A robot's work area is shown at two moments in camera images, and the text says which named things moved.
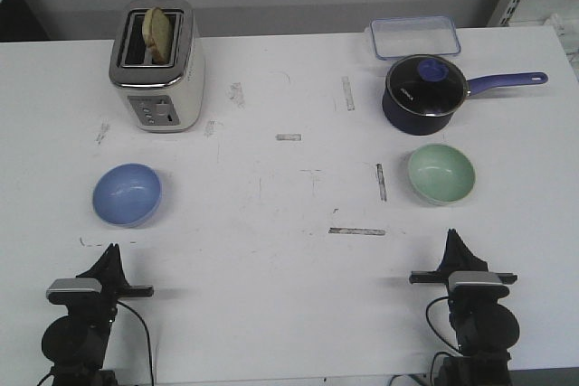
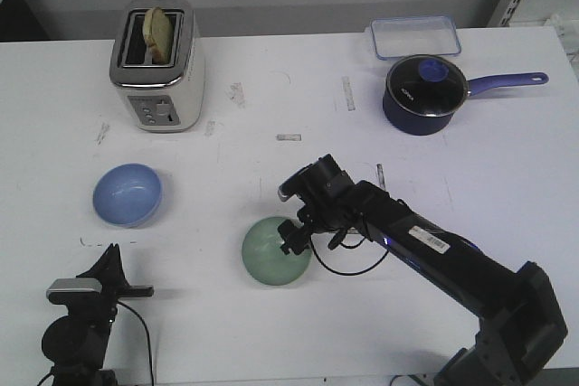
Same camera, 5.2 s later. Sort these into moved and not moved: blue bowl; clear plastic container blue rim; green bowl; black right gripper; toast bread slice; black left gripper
Moved: black right gripper; green bowl
Not moved: clear plastic container blue rim; blue bowl; toast bread slice; black left gripper
